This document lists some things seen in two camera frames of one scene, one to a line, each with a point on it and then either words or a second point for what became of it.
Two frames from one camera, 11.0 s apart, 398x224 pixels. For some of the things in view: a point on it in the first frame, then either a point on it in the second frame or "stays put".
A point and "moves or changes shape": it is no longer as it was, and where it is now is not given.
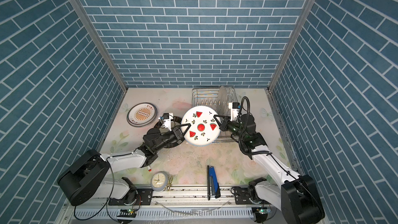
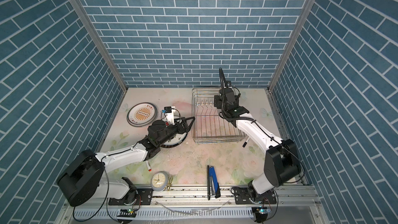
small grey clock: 159,181 stays put
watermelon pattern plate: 204,129 moves or changes shape
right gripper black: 224,125 -> 217,101
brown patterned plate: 141,114 stays put
